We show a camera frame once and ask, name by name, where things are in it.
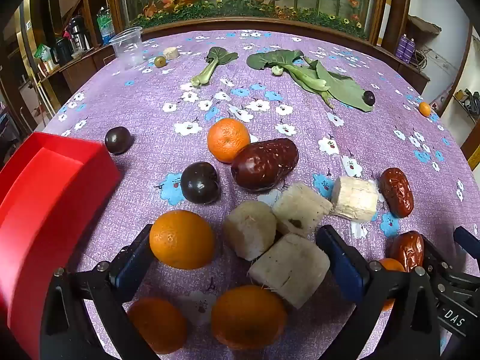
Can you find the black kettle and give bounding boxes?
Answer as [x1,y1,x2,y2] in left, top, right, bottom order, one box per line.
[50,37,74,66]

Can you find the clear plastic cup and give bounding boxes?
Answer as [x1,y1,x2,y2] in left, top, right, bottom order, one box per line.
[109,26,145,70]

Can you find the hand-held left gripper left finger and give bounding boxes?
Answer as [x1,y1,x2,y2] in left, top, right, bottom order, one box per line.
[39,224,162,360]

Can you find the peeled sugarcane piece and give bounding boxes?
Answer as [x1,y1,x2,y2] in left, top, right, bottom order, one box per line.
[248,233,331,309]
[331,175,379,222]
[224,200,278,261]
[272,182,334,238]

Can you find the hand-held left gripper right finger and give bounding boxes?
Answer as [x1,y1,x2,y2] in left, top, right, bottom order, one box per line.
[315,224,441,360]

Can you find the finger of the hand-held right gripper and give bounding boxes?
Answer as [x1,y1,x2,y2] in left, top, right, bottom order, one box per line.
[421,233,457,283]
[453,226,480,259]

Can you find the green packet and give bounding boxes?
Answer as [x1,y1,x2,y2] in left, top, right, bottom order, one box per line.
[34,43,53,62]

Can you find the small bok choy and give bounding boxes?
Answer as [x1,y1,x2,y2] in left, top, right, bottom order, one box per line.
[190,47,239,87]

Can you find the purple floral tablecloth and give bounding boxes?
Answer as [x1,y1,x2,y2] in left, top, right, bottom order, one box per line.
[37,30,477,360]

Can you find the long green vegetable leaves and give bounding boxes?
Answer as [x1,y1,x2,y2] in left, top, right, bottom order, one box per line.
[287,56,374,113]

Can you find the large red date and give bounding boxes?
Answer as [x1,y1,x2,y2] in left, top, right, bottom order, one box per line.
[230,138,300,192]

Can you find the red box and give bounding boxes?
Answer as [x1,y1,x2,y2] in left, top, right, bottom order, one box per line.
[0,132,121,360]

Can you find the wooden side counter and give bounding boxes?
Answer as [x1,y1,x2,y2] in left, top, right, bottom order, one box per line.
[37,43,117,94]

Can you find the plastic water bottle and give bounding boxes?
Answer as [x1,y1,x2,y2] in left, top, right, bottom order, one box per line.
[96,7,115,46]

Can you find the black thermos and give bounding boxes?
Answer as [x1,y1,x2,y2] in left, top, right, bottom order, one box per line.
[68,16,91,51]

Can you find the dark plum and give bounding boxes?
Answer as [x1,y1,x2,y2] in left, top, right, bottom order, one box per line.
[104,126,133,155]
[180,161,221,205]

